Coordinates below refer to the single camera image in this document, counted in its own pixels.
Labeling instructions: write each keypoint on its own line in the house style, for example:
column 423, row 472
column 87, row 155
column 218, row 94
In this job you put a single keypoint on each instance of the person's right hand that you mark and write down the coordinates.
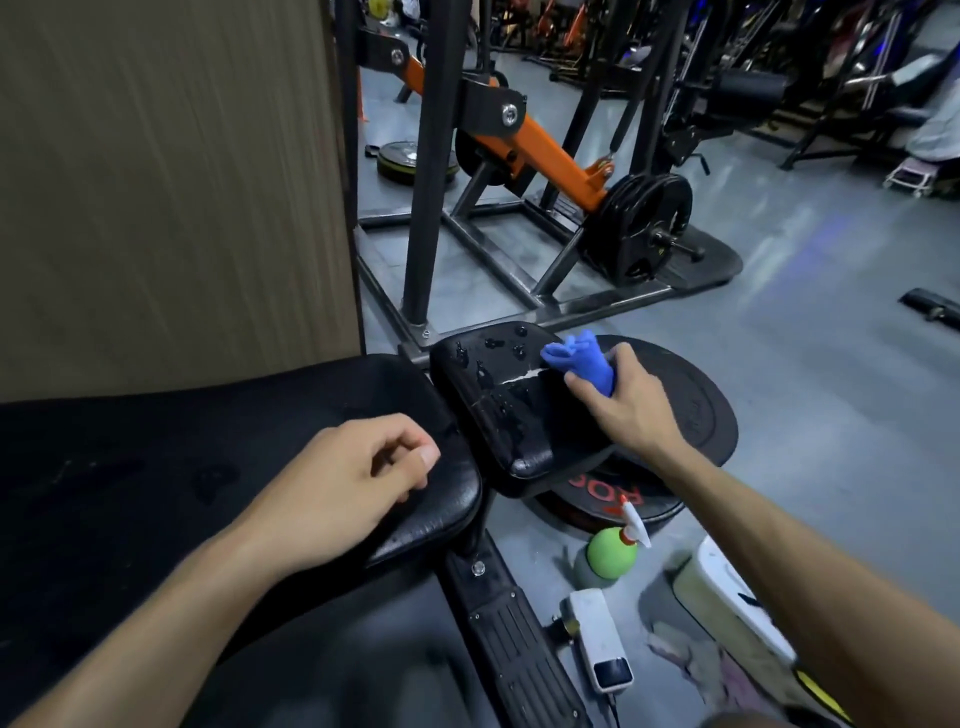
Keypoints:
column 637, row 416

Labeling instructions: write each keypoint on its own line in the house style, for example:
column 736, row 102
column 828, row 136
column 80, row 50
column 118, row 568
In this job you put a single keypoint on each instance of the person's left hand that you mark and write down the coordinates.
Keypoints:
column 330, row 495

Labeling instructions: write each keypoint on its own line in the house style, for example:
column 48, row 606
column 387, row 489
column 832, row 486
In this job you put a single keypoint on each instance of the person's left thumb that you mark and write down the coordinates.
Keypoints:
column 416, row 469

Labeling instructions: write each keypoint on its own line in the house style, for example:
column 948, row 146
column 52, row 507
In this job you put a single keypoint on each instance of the person's right thumb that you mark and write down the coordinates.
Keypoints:
column 589, row 394

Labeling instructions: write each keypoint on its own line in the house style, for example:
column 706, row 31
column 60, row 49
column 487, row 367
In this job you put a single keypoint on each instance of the blue cleaning cloth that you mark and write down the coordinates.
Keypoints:
column 581, row 358

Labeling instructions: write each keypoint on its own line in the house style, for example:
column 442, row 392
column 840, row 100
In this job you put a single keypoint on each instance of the person's right forearm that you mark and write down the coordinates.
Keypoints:
column 810, row 577

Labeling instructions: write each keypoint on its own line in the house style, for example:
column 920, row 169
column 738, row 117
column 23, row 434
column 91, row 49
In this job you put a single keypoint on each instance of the person's left forearm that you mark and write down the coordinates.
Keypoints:
column 157, row 637

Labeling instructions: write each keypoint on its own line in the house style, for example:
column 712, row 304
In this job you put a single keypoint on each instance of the small black seat pad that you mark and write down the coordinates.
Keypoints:
column 510, row 405

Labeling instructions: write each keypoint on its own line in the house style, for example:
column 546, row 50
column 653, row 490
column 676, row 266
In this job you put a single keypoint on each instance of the black red-lettered weight plate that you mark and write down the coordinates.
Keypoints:
column 600, row 502

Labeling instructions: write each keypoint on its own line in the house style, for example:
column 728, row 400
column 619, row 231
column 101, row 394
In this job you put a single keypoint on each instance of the large black weight plate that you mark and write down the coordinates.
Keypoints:
column 701, row 409

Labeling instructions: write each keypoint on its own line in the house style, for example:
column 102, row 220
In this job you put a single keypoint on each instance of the green spray bottle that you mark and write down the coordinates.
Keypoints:
column 609, row 553

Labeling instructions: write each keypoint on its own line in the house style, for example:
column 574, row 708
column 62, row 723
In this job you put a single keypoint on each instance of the black loaded weight plates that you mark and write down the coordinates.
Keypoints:
column 637, row 225

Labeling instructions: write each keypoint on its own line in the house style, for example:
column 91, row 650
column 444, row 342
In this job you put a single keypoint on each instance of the large black bench pad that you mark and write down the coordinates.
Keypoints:
column 172, row 472

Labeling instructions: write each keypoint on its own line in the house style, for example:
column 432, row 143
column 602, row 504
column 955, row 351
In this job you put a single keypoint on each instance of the white handheld device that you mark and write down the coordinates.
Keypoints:
column 600, row 637

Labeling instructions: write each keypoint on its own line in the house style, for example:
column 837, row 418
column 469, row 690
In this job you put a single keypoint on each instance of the orange black lever machine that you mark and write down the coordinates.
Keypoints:
column 439, row 150

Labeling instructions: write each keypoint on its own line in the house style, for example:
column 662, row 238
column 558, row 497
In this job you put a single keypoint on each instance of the gray rag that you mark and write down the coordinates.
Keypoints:
column 697, row 664

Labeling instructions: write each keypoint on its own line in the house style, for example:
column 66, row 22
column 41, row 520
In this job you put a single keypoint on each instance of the black yellow-rimmed weight plate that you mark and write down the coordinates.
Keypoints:
column 409, row 161

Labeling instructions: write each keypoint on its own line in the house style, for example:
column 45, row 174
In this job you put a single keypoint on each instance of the flat black bar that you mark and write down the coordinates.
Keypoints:
column 930, row 306

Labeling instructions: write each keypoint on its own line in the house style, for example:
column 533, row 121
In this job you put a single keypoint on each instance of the orange exercise bikes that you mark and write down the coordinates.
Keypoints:
column 555, row 26

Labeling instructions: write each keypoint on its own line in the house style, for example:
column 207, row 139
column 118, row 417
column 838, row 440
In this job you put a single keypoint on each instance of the black gym machines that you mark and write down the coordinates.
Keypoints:
column 787, row 82

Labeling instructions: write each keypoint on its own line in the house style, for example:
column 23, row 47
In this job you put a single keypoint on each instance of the yellow black object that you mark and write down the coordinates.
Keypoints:
column 821, row 694

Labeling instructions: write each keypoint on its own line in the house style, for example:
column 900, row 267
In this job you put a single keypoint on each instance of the white step stool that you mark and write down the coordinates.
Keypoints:
column 911, row 176

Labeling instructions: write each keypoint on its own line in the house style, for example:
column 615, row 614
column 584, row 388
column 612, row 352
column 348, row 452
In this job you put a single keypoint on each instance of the black bench frame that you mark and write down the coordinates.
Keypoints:
column 517, row 645

